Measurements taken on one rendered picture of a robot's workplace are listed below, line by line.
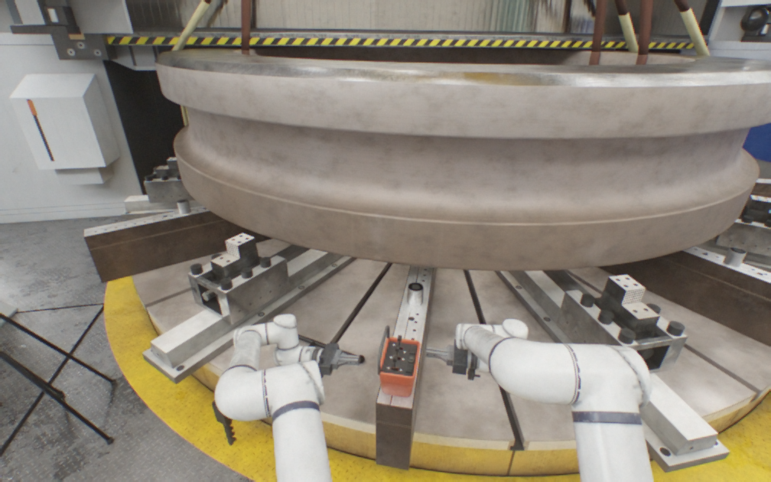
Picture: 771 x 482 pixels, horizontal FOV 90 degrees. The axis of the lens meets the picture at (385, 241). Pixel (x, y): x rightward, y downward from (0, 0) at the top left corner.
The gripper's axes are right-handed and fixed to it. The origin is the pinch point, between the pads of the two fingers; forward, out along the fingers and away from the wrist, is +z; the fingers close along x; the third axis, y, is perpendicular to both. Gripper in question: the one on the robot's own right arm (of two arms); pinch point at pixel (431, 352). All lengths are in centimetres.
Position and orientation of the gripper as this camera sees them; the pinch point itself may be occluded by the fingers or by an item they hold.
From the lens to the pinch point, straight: 151.6
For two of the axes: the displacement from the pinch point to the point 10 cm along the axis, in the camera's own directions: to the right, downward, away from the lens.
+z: -9.8, -1.0, 1.6
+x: -1.9, 4.6, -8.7
